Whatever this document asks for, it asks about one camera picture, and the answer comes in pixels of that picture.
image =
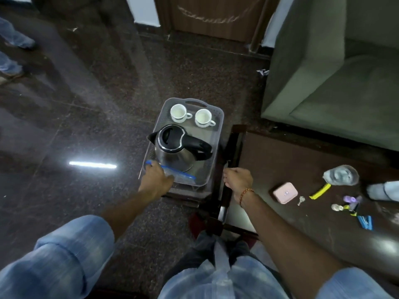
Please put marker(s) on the blue clip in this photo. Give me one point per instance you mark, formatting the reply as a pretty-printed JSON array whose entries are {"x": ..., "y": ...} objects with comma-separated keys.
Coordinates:
[{"x": 364, "y": 222}]

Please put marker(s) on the white paper scrap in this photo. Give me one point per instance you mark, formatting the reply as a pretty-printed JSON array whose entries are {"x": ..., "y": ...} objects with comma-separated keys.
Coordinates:
[{"x": 262, "y": 72}]

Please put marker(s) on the yellow strip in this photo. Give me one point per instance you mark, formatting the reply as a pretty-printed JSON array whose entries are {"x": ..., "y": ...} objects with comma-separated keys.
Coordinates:
[{"x": 320, "y": 191}]

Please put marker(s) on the clear bag with blue zip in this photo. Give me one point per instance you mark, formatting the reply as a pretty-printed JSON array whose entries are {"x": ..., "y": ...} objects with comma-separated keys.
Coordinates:
[{"x": 184, "y": 178}]

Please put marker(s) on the grey plastic tray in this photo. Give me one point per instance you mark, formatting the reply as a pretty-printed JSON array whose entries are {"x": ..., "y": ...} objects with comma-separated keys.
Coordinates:
[{"x": 215, "y": 133}]

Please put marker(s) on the small white round bottle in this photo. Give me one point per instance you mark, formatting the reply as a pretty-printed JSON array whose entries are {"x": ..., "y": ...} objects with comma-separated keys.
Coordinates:
[{"x": 336, "y": 207}]

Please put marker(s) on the light blue shirt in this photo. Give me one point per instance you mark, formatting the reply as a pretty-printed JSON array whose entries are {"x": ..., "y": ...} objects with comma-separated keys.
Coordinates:
[{"x": 62, "y": 261}]

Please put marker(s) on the small silver key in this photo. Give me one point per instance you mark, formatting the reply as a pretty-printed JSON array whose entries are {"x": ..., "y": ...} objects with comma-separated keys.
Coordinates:
[{"x": 300, "y": 200}]

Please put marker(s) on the person's right hand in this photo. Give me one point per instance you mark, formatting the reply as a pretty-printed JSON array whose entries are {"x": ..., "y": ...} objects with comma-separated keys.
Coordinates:
[{"x": 240, "y": 182}]

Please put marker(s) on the person's right thumb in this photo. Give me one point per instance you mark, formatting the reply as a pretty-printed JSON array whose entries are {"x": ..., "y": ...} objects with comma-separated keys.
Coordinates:
[{"x": 228, "y": 184}]

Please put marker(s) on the white plastic bottle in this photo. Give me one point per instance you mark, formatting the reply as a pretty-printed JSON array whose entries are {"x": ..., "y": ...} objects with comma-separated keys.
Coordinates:
[{"x": 385, "y": 191}]

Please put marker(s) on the person's left forearm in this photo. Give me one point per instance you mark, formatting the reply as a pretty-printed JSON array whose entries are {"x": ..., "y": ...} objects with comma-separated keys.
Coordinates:
[{"x": 131, "y": 211}]

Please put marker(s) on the person's left thumb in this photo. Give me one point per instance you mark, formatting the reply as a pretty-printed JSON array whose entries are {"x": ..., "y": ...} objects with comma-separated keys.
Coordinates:
[{"x": 168, "y": 181}]

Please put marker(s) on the person's right forearm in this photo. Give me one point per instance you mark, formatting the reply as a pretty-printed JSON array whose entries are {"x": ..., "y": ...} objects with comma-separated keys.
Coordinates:
[{"x": 286, "y": 245}]

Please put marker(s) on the person's left hand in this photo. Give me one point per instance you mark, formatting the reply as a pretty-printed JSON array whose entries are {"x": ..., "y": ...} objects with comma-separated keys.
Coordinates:
[{"x": 154, "y": 182}]

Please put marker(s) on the small pink box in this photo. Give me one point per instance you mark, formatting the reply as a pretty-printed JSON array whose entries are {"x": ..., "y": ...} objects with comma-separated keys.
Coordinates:
[{"x": 285, "y": 193}]

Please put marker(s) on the white cup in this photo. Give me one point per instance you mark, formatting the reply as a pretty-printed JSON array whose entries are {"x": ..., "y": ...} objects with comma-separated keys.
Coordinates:
[
  {"x": 203, "y": 117},
  {"x": 178, "y": 112}
]

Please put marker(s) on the small purple tube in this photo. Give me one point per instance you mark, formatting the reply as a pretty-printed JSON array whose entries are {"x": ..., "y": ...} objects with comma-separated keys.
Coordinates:
[{"x": 351, "y": 199}]

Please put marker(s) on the dark wooden table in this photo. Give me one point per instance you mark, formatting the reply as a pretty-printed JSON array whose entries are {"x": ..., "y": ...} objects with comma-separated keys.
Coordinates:
[{"x": 274, "y": 158}]

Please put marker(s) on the clear plastic cup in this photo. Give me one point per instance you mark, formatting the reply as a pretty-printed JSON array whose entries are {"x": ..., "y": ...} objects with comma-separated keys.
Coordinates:
[{"x": 341, "y": 175}]

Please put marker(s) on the green armchair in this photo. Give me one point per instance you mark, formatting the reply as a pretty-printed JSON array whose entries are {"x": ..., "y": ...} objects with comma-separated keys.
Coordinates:
[{"x": 336, "y": 90}]

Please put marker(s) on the black and yellow small tool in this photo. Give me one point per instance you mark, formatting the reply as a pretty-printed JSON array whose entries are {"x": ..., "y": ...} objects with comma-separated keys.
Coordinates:
[{"x": 352, "y": 209}]

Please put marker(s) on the brown wooden door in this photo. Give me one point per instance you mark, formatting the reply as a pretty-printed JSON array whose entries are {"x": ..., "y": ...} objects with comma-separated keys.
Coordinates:
[{"x": 215, "y": 15}]

